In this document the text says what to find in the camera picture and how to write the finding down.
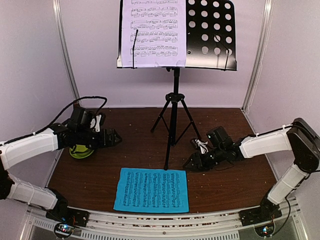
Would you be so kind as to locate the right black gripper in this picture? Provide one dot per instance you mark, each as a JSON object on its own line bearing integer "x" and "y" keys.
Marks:
{"x": 195, "y": 158}

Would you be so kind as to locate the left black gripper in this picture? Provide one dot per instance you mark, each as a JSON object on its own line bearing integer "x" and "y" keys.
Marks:
{"x": 104, "y": 143}

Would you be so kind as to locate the lilac sheet music page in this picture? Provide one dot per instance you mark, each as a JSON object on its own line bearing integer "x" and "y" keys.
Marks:
{"x": 152, "y": 34}

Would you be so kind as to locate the black music stand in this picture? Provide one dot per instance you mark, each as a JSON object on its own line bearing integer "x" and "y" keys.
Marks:
{"x": 210, "y": 44}

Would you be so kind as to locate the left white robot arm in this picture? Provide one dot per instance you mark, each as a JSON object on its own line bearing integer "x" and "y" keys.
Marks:
{"x": 83, "y": 128}

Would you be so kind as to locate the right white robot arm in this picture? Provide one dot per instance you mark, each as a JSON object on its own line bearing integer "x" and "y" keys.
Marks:
{"x": 297, "y": 137}

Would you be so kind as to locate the green bowl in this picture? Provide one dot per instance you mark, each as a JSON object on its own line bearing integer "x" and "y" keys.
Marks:
{"x": 80, "y": 152}

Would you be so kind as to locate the blue sheet music page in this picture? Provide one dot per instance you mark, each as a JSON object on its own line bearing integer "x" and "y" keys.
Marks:
{"x": 152, "y": 191}

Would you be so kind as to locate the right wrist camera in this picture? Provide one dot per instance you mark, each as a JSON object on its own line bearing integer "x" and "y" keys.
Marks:
{"x": 199, "y": 145}

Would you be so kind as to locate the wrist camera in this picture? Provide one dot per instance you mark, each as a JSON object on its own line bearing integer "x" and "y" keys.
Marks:
{"x": 199, "y": 145}
{"x": 97, "y": 121}

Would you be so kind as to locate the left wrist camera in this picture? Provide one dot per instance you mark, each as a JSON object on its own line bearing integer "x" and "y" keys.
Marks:
{"x": 97, "y": 121}

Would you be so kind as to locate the aluminium front rail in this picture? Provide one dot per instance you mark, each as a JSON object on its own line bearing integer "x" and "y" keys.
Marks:
{"x": 219, "y": 225}

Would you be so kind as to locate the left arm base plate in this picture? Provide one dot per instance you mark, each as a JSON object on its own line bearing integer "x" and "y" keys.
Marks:
{"x": 73, "y": 217}

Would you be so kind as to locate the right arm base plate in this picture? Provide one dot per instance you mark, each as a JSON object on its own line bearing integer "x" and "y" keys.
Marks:
{"x": 255, "y": 216}

